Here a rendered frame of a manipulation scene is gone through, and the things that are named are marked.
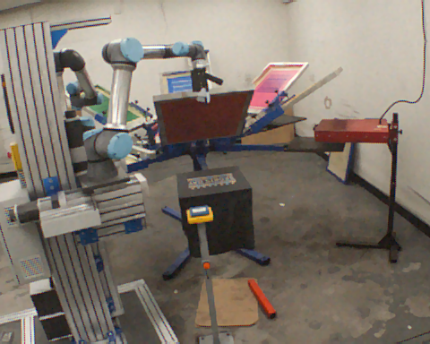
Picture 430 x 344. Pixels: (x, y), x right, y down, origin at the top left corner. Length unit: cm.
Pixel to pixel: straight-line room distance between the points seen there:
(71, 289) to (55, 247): 28
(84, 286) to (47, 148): 80
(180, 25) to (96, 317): 537
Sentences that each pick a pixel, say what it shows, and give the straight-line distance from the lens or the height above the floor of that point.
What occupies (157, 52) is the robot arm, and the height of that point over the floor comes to 180.
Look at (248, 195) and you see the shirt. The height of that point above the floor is 90.
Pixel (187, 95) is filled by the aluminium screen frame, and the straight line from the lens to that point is 222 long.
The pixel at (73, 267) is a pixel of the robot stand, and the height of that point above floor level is 75.
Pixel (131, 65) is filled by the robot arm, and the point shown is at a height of 175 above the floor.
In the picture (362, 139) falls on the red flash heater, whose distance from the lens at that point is 302.
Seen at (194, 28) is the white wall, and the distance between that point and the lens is 683.
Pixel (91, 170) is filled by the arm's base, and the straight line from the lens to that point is 184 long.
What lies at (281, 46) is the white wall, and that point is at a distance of 710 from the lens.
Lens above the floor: 179
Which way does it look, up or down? 18 degrees down
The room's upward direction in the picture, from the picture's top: 6 degrees counter-clockwise
